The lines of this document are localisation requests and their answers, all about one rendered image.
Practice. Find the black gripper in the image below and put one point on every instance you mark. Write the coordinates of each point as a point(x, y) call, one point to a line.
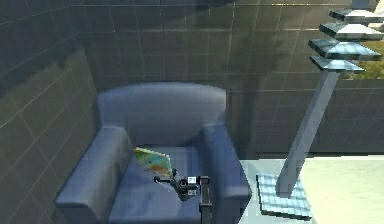
point(183, 184)

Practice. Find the green and orange book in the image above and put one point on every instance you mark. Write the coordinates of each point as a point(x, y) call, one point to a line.
point(154, 161)

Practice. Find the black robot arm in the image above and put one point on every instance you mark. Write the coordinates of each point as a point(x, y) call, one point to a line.
point(205, 200)

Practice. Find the blue armchair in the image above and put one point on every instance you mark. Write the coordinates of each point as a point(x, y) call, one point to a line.
point(160, 113)

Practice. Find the grey tiered floor lamp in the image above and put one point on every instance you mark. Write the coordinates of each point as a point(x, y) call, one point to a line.
point(308, 130)

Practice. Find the window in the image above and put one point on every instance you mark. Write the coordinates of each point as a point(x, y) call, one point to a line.
point(372, 69)

